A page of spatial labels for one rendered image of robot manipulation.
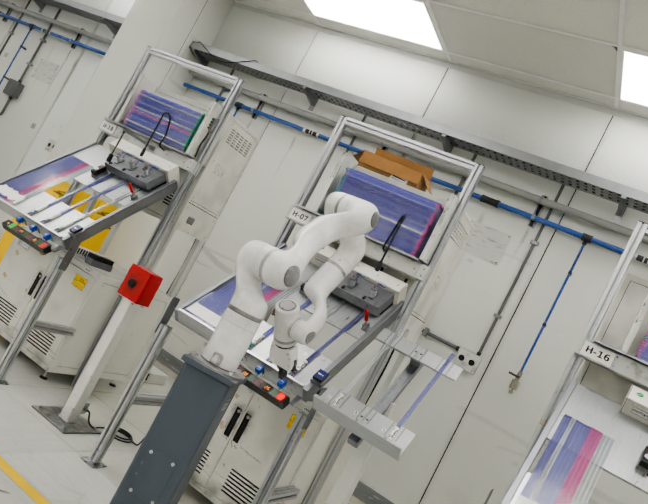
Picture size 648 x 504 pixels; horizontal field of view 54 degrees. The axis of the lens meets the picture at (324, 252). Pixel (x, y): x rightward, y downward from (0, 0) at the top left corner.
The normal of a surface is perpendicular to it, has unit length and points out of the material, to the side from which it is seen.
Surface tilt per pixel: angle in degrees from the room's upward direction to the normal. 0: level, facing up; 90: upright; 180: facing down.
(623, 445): 44
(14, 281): 90
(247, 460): 90
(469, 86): 90
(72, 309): 90
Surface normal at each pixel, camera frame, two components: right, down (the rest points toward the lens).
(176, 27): 0.80, 0.39
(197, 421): -0.10, -0.11
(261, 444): -0.38, -0.25
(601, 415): 0.07, -0.81
